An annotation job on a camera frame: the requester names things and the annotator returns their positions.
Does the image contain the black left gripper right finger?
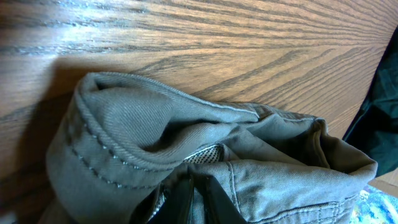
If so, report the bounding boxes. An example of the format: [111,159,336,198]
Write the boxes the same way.
[203,177,247,224]

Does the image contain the black shorts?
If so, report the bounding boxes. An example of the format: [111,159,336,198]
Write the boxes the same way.
[343,30,397,177]

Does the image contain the grey shorts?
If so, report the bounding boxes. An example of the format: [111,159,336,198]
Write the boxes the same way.
[40,72,377,223]

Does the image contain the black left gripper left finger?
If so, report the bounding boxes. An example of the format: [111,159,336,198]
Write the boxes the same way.
[147,176,194,224]

